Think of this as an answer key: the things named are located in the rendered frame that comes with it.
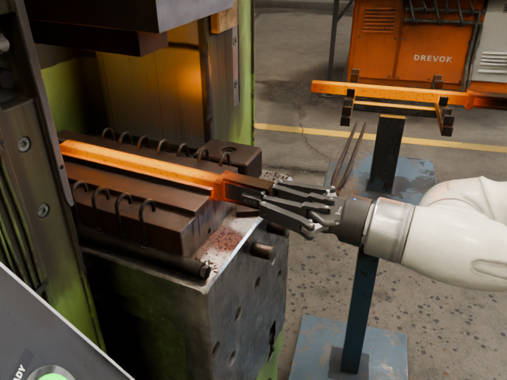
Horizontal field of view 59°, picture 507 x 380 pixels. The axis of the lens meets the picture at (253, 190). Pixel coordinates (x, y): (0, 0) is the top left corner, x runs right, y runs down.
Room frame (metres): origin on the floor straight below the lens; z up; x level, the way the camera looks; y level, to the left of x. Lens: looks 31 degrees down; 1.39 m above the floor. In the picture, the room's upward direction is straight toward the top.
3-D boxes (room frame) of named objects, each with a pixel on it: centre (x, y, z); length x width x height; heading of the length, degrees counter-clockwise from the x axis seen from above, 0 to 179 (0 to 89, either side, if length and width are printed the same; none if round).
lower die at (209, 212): (0.73, 0.26, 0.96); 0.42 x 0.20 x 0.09; 66
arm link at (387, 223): (0.55, -0.20, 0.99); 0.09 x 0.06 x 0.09; 156
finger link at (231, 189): (0.63, 0.02, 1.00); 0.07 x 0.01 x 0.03; 66
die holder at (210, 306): (0.78, 0.25, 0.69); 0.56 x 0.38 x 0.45; 66
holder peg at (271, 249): (0.64, -0.02, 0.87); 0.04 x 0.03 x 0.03; 66
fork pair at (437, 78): (1.16, -0.37, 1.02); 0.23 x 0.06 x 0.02; 75
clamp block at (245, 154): (0.83, 0.05, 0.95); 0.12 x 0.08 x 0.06; 66
